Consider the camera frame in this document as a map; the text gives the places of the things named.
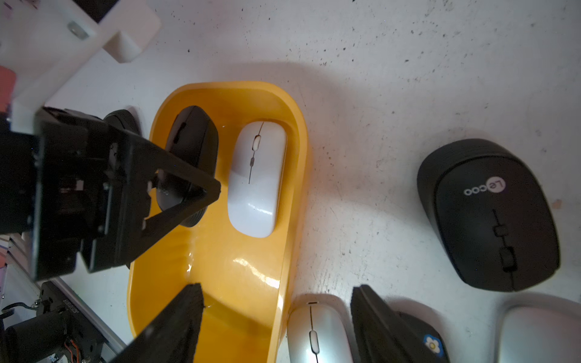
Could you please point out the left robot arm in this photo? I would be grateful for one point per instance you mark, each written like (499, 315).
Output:
(18, 180)

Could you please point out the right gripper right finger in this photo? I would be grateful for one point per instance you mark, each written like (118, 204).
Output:
(381, 335)

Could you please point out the yellow storage tray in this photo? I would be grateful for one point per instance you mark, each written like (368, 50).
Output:
(247, 282)

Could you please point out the black mouse with flower sticker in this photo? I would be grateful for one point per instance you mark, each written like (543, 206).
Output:
(428, 335)

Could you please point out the white file organizer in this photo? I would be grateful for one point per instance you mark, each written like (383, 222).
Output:
(44, 43)

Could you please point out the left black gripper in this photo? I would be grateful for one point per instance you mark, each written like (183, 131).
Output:
(96, 193)

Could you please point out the white mouse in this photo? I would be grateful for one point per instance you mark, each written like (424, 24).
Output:
(254, 179)

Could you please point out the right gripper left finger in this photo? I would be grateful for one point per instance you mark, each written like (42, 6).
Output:
(173, 335)

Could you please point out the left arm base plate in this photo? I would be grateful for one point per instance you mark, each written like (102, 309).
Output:
(57, 327)

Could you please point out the silver mouse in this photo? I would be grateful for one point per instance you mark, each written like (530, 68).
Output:
(315, 333)
(531, 334)

